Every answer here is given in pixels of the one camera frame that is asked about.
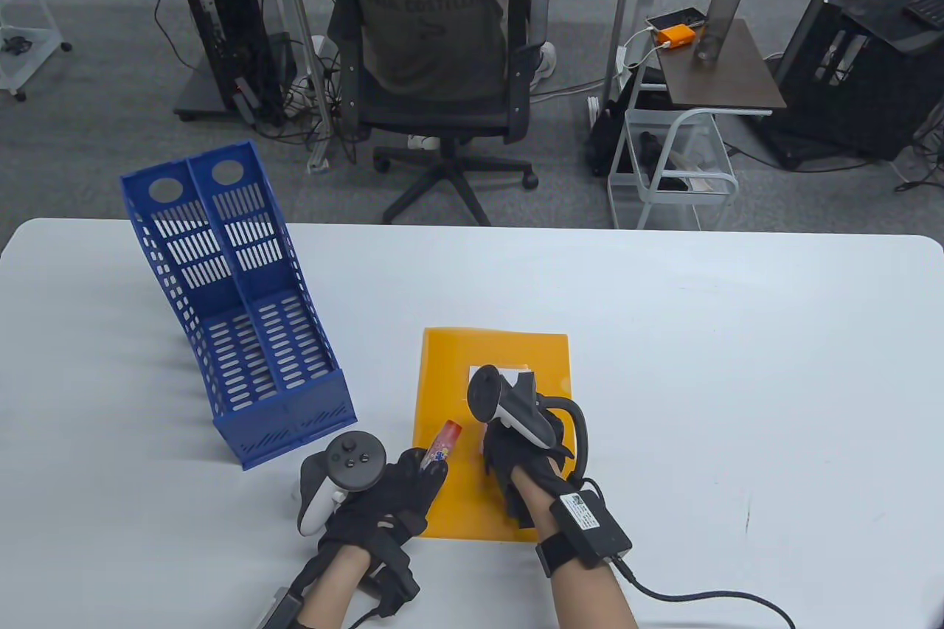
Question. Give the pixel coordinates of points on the person's left hand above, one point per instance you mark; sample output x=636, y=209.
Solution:
x=383, y=507

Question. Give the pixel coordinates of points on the person's right hand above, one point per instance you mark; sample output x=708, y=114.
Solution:
x=523, y=470

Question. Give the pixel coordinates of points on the red and white glue stick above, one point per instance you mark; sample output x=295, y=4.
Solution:
x=446, y=437

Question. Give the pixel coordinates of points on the yellow L-shaped folder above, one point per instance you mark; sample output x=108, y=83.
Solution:
x=442, y=363

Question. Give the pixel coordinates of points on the person's right forearm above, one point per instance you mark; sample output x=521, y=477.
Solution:
x=590, y=599

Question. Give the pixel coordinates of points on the person's left forearm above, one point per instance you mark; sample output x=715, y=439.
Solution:
x=332, y=592

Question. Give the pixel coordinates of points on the white lined label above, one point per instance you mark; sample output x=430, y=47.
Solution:
x=516, y=369

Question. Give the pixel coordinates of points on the blue plastic file rack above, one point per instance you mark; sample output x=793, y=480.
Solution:
x=251, y=363

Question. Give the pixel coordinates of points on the black bag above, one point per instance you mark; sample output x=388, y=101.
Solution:
x=608, y=142

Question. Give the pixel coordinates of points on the black mesh office chair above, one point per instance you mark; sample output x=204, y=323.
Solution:
x=442, y=120

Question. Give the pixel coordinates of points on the white wheeled cart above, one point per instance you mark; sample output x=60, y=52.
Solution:
x=708, y=150
x=29, y=61

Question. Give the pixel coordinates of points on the brown side table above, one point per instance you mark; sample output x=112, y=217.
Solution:
x=723, y=83

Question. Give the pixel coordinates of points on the orange power bank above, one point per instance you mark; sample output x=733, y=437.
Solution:
x=677, y=35

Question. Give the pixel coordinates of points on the black smartphone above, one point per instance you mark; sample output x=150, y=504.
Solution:
x=675, y=18

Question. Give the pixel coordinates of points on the black computer tower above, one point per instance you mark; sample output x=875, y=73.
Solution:
x=228, y=32

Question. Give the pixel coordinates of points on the dark transparent water bottle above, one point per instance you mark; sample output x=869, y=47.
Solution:
x=719, y=9

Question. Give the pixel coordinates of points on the black keyboard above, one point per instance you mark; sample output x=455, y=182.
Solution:
x=925, y=6

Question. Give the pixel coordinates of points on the aluminium frame post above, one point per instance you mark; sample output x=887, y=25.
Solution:
x=623, y=9
x=295, y=24

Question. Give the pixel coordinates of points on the black open-frame computer case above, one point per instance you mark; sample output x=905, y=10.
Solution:
x=870, y=91

